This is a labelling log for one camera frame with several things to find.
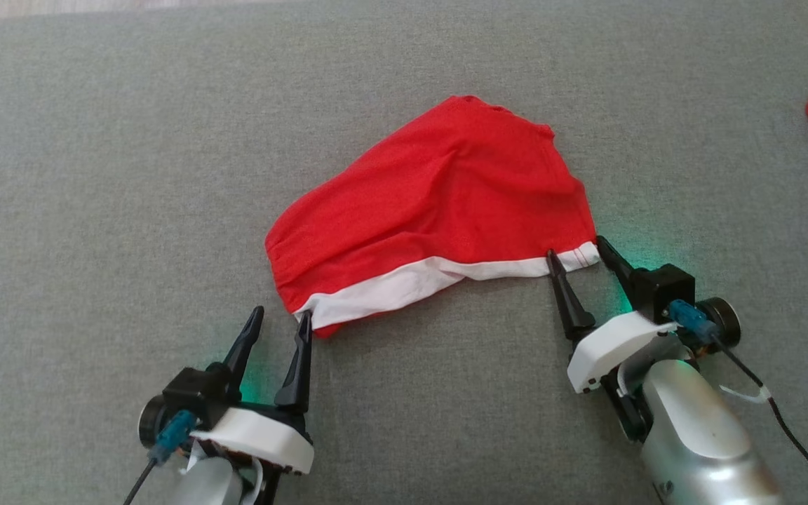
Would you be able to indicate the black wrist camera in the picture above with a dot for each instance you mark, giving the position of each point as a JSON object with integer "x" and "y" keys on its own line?
{"x": 663, "y": 291}
{"x": 190, "y": 393}

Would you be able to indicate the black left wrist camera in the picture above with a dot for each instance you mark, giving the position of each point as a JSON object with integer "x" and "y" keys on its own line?
{"x": 190, "y": 393}

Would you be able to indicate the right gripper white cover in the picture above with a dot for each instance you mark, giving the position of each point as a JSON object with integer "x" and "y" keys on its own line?
{"x": 614, "y": 344}

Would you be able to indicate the red garment with white band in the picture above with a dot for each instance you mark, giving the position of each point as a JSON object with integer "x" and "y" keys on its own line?
{"x": 446, "y": 196}

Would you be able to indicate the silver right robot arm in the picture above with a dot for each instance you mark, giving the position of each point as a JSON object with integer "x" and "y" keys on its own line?
{"x": 698, "y": 435}

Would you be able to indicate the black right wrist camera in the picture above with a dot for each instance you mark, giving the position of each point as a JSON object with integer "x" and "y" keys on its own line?
{"x": 663, "y": 291}

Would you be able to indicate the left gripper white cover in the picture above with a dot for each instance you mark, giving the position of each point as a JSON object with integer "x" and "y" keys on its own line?
{"x": 264, "y": 438}

